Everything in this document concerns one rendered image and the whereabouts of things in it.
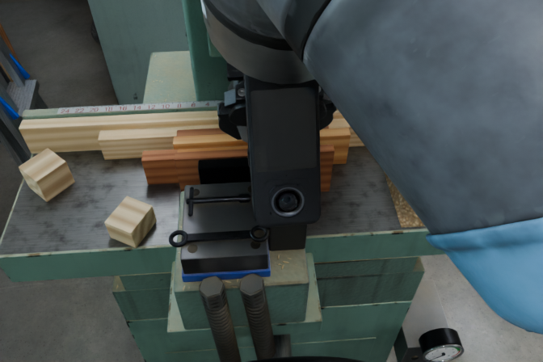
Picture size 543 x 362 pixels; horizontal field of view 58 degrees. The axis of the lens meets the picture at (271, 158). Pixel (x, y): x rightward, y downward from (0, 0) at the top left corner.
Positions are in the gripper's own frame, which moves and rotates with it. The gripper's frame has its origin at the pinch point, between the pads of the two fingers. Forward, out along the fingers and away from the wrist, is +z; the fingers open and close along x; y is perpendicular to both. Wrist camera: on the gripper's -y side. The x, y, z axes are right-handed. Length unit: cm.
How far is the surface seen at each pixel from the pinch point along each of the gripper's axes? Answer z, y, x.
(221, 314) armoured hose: 8.0, -15.8, 5.8
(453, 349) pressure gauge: 33.1, -24.6, -27.5
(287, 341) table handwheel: 18.3, -20.0, -1.4
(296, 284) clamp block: 6.7, -13.2, -2.0
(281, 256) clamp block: 8.1, -10.2, -0.7
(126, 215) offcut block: 15.0, -4.0, 17.3
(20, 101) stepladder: 90, 41, 66
